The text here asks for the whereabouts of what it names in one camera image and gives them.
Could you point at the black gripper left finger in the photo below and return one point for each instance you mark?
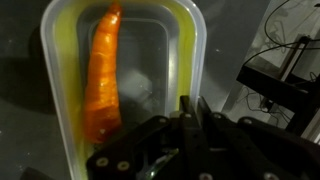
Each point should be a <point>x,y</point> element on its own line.
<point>140,150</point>

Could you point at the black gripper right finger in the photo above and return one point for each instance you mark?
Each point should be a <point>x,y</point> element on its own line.
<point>253,150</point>

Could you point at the yellow plastic lunchbox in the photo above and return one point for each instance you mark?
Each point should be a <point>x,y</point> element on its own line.
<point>66,66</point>

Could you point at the black metal frame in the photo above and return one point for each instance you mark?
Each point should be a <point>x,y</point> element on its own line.
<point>276,90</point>

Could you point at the orange carrot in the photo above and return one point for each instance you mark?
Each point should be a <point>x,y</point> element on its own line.
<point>101,83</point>

